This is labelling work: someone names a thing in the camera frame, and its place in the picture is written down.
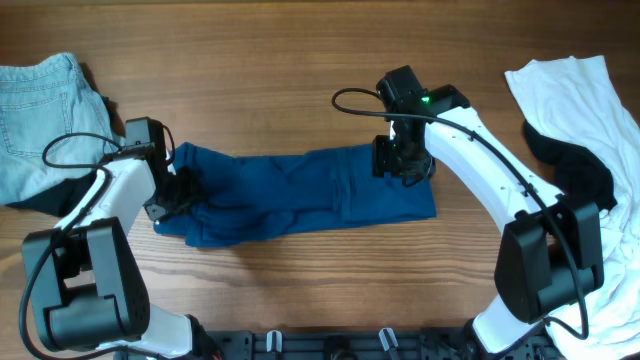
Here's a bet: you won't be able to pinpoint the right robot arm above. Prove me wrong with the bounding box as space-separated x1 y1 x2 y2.
373 66 604 355

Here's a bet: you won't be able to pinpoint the white garment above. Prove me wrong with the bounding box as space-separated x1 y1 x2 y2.
505 55 639 359

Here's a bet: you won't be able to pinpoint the black cable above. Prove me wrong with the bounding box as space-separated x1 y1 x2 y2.
330 87 591 360
18 124 176 360

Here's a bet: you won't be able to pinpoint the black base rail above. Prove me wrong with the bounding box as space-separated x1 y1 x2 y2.
113 327 481 360

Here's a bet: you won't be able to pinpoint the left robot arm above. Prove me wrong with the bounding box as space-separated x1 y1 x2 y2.
18 117 223 359

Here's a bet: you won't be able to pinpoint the light blue denim shorts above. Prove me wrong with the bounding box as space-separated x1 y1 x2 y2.
1 53 124 205

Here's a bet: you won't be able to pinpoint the right black cable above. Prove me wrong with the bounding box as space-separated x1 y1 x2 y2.
330 87 591 360

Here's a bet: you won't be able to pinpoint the blue t-shirt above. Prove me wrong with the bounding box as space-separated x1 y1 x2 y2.
154 143 437 247

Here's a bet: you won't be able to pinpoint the black garment at right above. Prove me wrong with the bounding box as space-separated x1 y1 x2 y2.
523 121 618 210

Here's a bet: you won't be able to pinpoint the left black cable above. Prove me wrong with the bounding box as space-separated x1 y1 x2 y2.
18 124 176 360

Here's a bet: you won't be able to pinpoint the black garment under denim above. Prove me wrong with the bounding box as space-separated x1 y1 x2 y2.
1 92 117 217

